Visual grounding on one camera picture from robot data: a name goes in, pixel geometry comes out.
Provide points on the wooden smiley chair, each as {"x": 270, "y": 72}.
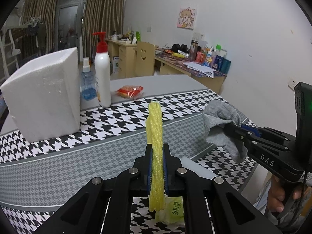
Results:
{"x": 145, "y": 59}

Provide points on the metal bunk bed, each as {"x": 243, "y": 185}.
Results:
{"x": 16, "y": 48}

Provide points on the wall power socket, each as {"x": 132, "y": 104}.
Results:
{"x": 291, "y": 84}

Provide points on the blue spray bottle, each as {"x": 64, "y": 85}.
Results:
{"x": 87, "y": 81}

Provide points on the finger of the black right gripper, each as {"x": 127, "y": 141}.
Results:
{"x": 245, "y": 134}

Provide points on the yellow foam net sleeve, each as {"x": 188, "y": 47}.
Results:
{"x": 154, "y": 135}

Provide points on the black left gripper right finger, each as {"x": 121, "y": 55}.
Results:
{"x": 170, "y": 165}

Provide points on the white lotion pump bottle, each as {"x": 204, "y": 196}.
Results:
{"x": 102, "y": 71}

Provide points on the red snack packet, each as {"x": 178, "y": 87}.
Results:
{"x": 130, "y": 92}

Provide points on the brown left curtain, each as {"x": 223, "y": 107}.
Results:
{"x": 41, "y": 14}

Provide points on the white papers on desk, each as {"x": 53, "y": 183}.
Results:
{"x": 208, "y": 71}

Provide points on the grey sock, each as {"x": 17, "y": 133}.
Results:
{"x": 216, "y": 116}

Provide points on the right hand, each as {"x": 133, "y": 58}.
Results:
{"x": 276, "y": 196}

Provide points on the brown curtain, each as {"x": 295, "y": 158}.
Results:
{"x": 100, "y": 16}
{"x": 41, "y": 14}

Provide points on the houndstooth table runner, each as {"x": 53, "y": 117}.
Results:
{"x": 39, "y": 177}

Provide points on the dark blue bottle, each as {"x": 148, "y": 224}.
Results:
{"x": 225, "y": 66}

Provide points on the wooden desk near wall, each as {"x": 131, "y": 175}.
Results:
{"x": 170, "y": 64}

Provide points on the white styrofoam box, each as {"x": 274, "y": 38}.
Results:
{"x": 43, "y": 96}

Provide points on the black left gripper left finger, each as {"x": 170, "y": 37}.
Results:
{"x": 148, "y": 166}

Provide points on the green tissue pack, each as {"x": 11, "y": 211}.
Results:
{"x": 173, "y": 213}

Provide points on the glass balcony door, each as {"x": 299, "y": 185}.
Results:
{"x": 68, "y": 23}

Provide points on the anime girl poster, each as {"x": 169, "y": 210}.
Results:
{"x": 187, "y": 18}

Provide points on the black headphones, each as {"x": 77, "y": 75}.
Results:
{"x": 177, "y": 47}

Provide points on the brown right curtain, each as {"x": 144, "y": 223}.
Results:
{"x": 100, "y": 16}

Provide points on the far wooden desk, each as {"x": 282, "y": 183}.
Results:
{"x": 123, "y": 58}

